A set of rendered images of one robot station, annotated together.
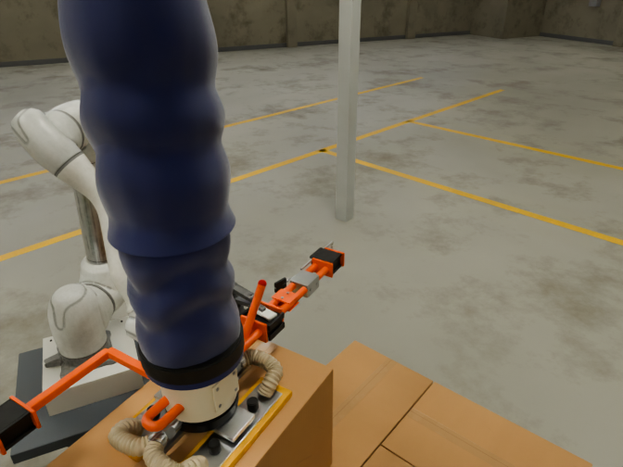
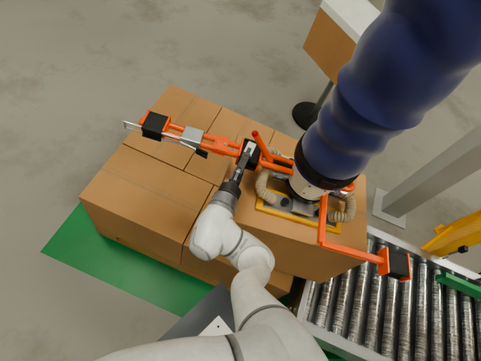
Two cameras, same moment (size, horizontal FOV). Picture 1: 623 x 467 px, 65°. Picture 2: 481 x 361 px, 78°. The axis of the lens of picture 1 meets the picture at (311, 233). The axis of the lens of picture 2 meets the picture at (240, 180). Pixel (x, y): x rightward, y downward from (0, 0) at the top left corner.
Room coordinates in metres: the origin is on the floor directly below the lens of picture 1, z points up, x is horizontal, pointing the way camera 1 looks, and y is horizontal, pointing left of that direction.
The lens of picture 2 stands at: (1.47, 0.66, 2.05)
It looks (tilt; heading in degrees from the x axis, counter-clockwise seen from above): 57 degrees down; 232
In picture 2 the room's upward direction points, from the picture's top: 22 degrees clockwise
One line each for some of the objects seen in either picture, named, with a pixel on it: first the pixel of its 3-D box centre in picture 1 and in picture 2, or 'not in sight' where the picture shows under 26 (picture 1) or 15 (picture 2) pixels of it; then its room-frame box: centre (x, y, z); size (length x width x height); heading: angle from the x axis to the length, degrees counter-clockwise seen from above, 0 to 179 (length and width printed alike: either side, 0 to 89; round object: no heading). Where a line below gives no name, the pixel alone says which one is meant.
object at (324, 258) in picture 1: (328, 261); (156, 124); (1.36, -0.05, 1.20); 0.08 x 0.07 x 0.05; 149
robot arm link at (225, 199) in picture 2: not in sight; (223, 204); (1.22, 0.30, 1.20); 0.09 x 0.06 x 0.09; 140
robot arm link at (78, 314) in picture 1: (77, 315); not in sight; (1.33, 0.79, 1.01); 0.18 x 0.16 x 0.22; 170
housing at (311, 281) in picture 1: (304, 283); (192, 137); (1.25, 0.02, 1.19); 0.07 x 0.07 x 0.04; 59
